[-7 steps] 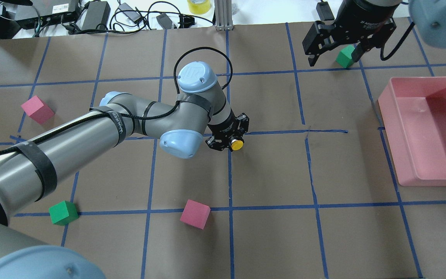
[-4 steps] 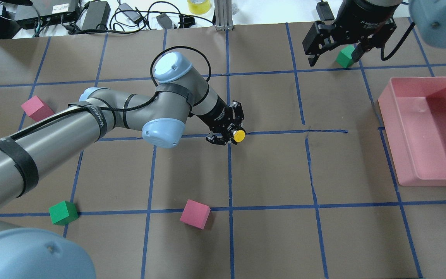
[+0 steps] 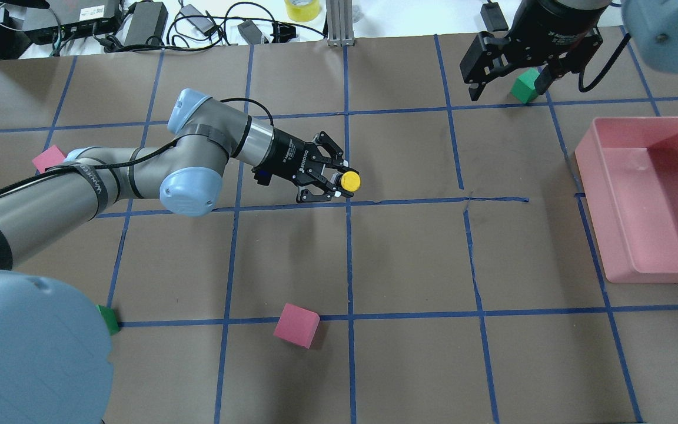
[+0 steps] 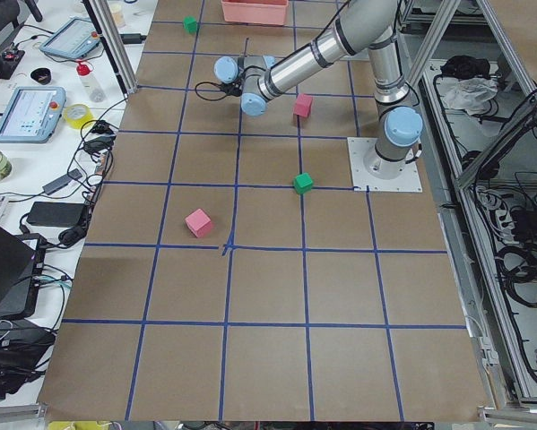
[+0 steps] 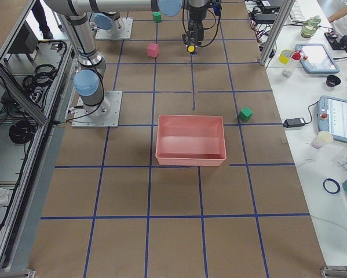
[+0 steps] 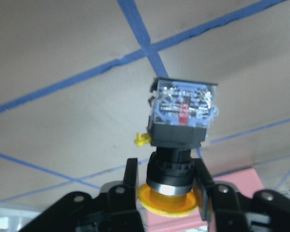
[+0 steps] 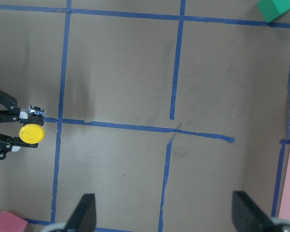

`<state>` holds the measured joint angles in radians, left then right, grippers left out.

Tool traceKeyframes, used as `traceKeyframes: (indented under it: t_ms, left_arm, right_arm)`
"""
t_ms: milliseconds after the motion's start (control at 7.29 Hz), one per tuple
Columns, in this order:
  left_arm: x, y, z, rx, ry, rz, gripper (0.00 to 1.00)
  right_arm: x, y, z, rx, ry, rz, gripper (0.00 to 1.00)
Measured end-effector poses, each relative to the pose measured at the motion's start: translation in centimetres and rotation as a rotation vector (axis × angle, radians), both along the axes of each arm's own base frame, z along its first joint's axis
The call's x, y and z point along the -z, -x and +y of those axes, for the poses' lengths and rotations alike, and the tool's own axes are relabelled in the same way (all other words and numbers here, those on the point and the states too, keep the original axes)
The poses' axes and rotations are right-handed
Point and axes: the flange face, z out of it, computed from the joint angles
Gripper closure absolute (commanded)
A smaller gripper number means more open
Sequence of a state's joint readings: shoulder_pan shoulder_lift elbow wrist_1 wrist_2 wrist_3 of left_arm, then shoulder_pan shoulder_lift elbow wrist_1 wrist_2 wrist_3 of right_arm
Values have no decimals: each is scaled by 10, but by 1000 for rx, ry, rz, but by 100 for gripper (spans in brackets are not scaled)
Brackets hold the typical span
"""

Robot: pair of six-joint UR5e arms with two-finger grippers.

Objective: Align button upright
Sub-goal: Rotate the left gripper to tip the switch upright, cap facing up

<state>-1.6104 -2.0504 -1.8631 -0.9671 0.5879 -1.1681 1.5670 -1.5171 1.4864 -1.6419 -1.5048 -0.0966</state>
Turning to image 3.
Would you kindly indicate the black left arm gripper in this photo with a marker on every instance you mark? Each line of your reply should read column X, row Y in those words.
column 287, row 156

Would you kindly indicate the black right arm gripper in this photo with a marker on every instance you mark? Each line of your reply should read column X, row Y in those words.
column 554, row 25

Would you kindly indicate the yellow push button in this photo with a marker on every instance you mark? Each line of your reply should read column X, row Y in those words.
column 350, row 181

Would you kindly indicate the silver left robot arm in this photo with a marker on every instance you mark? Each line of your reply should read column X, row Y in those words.
column 54, row 344

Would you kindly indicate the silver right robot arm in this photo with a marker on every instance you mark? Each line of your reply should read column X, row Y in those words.
column 654, row 25

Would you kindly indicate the green foam cube far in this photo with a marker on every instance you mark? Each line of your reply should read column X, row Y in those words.
column 524, row 88

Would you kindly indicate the green foam cube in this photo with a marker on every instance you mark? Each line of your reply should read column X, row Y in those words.
column 524, row 88
column 109, row 318

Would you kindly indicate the black power adapter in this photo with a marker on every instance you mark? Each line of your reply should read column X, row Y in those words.
column 493, row 17

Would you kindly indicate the pink foam cube centre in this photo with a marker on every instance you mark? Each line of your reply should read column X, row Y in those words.
column 297, row 325

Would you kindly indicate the pink foam cube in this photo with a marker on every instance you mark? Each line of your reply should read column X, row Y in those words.
column 51, row 157
column 297, row 325

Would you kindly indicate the yellow tape roll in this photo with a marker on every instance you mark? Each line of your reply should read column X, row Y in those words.
column 302, row 11

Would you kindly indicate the pink plastic bin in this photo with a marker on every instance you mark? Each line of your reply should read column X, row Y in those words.
column 629, row 172

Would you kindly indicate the black power brick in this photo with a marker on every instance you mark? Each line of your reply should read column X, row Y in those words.
column 147, row 22

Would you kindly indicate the green foam cube near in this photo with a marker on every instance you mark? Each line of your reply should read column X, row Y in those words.
column 109, row 318

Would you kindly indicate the pink foam cube left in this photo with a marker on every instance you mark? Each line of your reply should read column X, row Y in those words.
column 51, row 157

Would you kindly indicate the aluminium frame post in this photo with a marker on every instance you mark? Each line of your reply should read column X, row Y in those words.
column 339, row 23

